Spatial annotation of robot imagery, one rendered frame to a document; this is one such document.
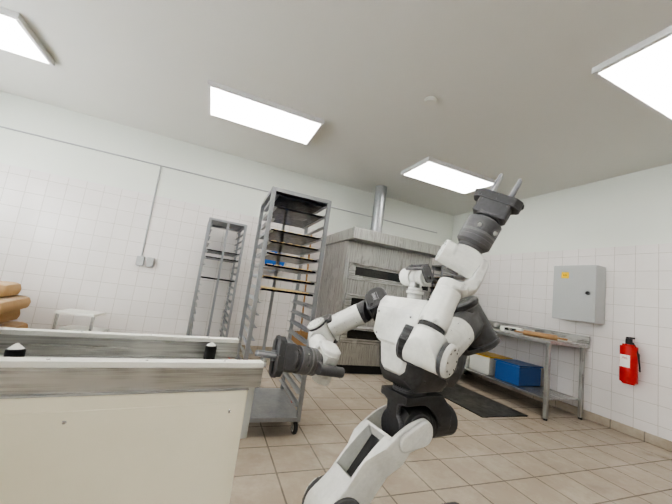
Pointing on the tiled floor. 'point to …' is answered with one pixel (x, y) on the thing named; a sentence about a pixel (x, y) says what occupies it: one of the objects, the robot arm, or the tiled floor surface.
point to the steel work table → (549, 368)
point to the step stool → (79, 315)
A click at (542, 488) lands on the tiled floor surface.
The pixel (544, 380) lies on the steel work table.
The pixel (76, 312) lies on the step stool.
